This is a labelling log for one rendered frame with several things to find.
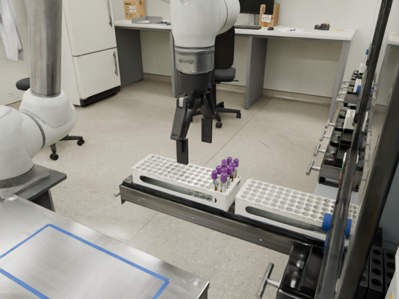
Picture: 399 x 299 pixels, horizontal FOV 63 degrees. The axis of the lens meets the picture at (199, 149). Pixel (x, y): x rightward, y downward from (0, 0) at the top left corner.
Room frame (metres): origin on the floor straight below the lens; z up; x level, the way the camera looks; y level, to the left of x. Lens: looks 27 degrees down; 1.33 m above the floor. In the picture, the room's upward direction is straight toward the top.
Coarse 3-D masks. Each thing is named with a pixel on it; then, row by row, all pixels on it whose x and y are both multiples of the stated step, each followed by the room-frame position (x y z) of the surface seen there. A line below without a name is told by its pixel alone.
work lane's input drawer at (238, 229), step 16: (128, 192) 0.78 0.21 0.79; (144, 192) 0.76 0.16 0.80; (160, 192) 0.74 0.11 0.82; (160, 208) 0.73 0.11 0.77; (176, 208) 0.70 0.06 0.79; (192, 208) 0.68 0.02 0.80; (208, 208) 0.67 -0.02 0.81; (208, 224) 0.66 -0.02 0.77; (224, 224) 0.64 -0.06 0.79; (240, 224) 0.62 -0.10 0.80; (256, 224) 0.61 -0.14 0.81; (256, 240) 0.60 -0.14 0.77; (272, 240) 0.59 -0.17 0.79; (288, 240) 0.57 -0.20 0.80; (304, 240) 0.56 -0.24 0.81; (320, 240) 0.55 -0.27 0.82
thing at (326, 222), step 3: (327, 213) 0.42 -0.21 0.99; (324, 216) 0.42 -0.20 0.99; (327, 216) 0.42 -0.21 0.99; (330, 216) 0.41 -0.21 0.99; (324, 219) 0.41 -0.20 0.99; (327, 219) 0.41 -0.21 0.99; (330, 219) 0.41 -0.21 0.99; (324, 222) 0.41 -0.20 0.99; (327, 222) 0.41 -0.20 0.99; (330, 222) 0.41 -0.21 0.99; (324, 225) 0.41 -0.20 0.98; (327, 225) 0.40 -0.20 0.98; (321, 228) 0.41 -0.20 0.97; (324, 228) 0.41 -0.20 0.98; (327, 228) 0.40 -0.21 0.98
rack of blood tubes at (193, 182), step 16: (144, 160) 0.84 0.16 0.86; (160, 160) 0.84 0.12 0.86; (144, 176) 0.84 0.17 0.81; (160, 176) 0.75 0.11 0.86; (176, 176) 0.75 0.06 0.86; (192, 176) 0.75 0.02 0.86; (208, 176) 0.75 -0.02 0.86; (176, 192) 0.72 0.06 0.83; (192, 192) 0.72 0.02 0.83; (208, 192) 0.68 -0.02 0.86; (224, 208) 0.66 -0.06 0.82
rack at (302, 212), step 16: (240, 192) 0.67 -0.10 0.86; (256, 192) 0.68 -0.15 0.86; (272, 192) 0.68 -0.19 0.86; (288, 192) 0.68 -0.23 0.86; (304, 192) 0.67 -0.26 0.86; (240, 208) 0.64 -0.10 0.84; (256, 208) 0.68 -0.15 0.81; (272, 208) 0.61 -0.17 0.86; (288, 208) 0.61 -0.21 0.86; (304, 208) 0.61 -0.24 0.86; (320, 208) 0.60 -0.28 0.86; (272, 224) 0.60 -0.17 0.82; (288, 224) 0.62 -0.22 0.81; (304, 224) 0.62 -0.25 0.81; (320, 224) 0.56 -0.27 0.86
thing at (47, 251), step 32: (0, 224) 0.60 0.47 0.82; (32, 224) 0.60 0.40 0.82; (64, 224) 0.60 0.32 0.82; (0, 256) 0.50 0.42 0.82; (32, 256) 0.50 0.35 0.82; (64, 256) 0.50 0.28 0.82; (96, 256) 0.50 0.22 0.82; (128, 256) 0.50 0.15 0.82; (0, 288) 0.42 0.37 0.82; (32, 288) 0.42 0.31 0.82; (64, 288) 0.42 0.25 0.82; (96, 288) 0.42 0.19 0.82; (128, 288) 0.42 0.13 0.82; (160, 288) 0.42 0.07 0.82; (192, 288) 0.42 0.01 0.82
